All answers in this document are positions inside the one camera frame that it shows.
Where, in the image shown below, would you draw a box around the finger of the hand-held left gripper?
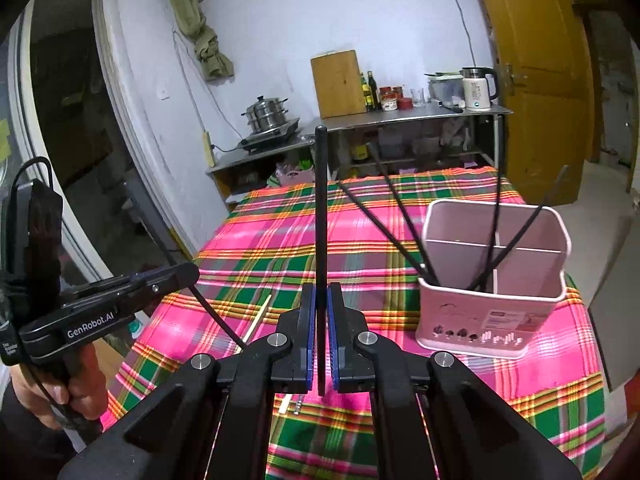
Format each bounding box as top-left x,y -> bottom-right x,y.
97,262 -> 201,306
60,271 -> 146,306

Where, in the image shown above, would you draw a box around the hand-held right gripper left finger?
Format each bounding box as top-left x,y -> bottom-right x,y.
57,282 -> 317,480

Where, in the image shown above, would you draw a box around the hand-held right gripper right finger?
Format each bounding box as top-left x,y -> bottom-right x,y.
330,282 -> 583,480

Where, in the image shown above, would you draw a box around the pink utensil basket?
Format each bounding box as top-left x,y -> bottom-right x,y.
416,199 -> 572,360

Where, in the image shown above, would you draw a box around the person's left hand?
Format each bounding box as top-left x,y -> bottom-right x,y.
10,347 -> 110,431

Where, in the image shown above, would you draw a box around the pink green plaid tablecloth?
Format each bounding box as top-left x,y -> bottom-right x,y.
100,165 -> 608,480

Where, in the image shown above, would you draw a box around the low steel counter shelf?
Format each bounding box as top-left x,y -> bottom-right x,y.
205,137 -> 312,202

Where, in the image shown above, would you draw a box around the steel cooktop stove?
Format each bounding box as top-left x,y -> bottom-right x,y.
237,118 -> 301,154

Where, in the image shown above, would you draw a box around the steel steamer pot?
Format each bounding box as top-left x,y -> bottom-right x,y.
242,94 -> 291,134

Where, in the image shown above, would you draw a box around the tall steel counter table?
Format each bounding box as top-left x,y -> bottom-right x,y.
299,106 -> 514,182

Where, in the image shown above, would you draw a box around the red lid jar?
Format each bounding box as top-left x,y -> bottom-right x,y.
379,86 -> 404,112

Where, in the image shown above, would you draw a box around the wooden cutting board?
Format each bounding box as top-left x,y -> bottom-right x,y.
310,49 -> 369,120

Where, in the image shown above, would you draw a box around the green tied curtain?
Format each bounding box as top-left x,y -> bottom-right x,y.
164,0 -> 234,82

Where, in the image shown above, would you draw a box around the grey dish container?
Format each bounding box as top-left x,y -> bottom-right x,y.
425,72 -> 466,104

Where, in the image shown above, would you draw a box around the white electric kettle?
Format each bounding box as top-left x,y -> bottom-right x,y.
460,66 -> 500,112

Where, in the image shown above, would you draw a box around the wooden door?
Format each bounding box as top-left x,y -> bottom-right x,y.
471,0 -> 597,207

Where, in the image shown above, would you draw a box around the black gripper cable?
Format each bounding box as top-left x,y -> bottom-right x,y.
13,156 -> 55,197

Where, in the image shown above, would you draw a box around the black wall cable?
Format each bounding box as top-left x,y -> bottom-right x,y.
439,0 -> 474,69

